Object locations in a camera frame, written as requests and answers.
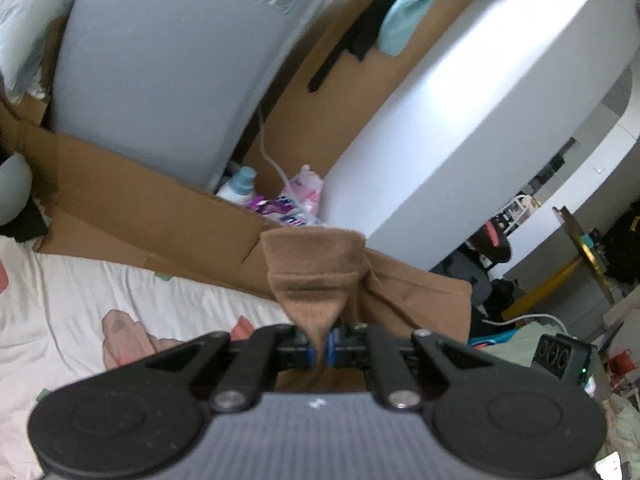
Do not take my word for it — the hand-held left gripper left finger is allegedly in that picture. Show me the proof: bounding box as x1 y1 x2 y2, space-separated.
145 324 318 411

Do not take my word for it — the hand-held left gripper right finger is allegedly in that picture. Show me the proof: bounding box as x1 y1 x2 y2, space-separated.
326 324 501 411

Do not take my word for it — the brown t-shirt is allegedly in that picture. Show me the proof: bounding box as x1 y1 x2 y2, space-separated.
261 227 473 393

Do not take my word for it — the purple refill bag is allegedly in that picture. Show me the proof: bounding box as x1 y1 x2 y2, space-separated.
245 194 286 218

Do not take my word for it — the white and pink refill bag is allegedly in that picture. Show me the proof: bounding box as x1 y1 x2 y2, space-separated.
277 164 326 226

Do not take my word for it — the teal printed cloth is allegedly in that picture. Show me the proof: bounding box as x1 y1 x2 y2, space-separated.
467 330 521 352

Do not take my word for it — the black office chair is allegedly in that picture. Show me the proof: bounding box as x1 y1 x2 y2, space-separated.
435 220 516 311

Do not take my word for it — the detergent bottle with blue cap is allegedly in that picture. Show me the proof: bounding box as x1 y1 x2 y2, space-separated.
216 167 258 206

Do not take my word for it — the light green cloth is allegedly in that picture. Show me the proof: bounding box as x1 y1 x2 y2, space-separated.
480 322 566 368

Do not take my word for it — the white bear printed blanket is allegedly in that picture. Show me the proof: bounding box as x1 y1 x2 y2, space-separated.
0 235 301 480

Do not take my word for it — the brown cardboard sheet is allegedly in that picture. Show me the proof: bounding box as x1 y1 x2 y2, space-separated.
0 95 281 301

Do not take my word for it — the black device with round ports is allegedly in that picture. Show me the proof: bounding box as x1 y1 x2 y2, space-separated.
535 332 596 391

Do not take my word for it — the black cloth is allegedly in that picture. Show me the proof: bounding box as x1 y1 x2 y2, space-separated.
0 197 51 243

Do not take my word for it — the black hanging garment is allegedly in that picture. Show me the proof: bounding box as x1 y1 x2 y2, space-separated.
307 0 441 93

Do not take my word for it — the grey refrigerator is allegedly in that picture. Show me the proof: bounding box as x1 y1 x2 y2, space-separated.
47 0 361 193

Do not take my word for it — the teal hanging cloth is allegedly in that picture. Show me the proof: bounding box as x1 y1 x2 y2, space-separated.
377 0 483 57

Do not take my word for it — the grey neck pillow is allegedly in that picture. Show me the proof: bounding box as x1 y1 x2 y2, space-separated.
0 152 33 226

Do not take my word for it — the white pillow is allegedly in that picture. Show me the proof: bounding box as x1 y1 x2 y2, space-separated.
0 0 93 96

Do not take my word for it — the white power cable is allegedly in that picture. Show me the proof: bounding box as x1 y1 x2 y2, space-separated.
487 312 566 333

